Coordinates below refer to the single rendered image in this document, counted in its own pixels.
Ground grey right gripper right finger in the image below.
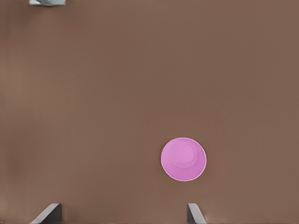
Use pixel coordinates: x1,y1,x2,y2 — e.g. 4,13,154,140
187,203,208,224

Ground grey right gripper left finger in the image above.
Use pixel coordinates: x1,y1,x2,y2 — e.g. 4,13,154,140
29,203,63,224

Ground pink bowl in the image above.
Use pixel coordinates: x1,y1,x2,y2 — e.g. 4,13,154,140
160,137,207,182

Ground silver frame post foot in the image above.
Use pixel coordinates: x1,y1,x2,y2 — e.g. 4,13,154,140
28,0,66,7

